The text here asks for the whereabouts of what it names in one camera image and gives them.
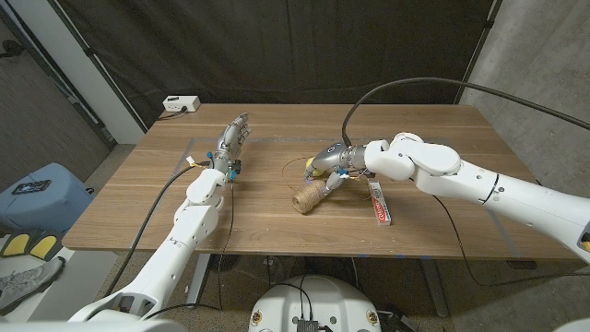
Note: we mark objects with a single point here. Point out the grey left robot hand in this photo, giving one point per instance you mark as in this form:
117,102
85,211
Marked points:
229,145

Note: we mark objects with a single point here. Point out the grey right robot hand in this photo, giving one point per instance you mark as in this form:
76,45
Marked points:
334,154

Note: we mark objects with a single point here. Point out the brown twine spool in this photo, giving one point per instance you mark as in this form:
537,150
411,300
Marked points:
306,200

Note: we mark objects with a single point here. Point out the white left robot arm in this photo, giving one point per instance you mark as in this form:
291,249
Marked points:
193,221

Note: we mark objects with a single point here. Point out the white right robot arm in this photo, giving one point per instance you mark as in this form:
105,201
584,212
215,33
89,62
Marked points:
461,180

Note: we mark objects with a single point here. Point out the yellow tennis ball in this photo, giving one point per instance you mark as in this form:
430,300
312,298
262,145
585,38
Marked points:
310,162

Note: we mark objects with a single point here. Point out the white power strip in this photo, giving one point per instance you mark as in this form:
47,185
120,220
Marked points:
180,103

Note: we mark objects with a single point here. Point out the white red toothpaste box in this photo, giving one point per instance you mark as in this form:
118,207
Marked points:
379,203

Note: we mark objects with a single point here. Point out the black backdrop curtain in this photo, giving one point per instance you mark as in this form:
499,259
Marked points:
276,46

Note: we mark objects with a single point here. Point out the white table leg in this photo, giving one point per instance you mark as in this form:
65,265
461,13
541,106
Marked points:
198,281

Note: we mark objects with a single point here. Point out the white robot torso base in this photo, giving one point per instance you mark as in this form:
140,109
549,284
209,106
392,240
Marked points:
318,299

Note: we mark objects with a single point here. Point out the black backdrop pole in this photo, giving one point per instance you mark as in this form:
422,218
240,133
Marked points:
93,57
478,48

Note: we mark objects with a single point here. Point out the grey table leg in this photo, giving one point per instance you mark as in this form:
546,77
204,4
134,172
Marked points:
434,286

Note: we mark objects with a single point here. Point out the blue plastic bin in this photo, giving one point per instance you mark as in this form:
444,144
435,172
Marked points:
50,207

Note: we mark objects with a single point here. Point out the black flat device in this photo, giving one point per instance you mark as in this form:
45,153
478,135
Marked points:
31,186

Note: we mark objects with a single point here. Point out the white floor platform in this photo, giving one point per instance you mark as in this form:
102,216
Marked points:
78,281

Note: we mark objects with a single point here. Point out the yellow black foot pedal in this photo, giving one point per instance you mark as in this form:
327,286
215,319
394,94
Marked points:
43,246
16,244

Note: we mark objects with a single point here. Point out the grey sneaker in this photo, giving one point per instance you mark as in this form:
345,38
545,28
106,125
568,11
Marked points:
27,283

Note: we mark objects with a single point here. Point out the black wall hook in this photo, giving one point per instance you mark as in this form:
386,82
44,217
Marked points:
11,47

